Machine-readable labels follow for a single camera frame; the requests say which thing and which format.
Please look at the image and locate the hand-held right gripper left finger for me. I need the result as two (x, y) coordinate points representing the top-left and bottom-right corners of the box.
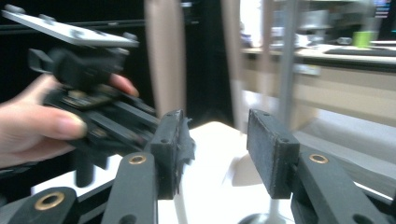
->
(101, 108), (195, 224)

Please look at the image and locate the white table cover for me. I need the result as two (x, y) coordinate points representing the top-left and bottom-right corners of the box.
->
(31, 120), (312, 224)

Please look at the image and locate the green cup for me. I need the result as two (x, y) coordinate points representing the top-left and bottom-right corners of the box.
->
(352, 31), (375, 49)

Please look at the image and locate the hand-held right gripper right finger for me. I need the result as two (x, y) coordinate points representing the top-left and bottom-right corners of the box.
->
(247, 108), (390, 224)

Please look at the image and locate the black curtain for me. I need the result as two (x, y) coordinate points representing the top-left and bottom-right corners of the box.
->
(0, 0), (237, 125)

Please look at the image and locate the light wooden desk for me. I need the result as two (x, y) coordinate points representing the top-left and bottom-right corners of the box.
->
(242, 43), (396, 129)

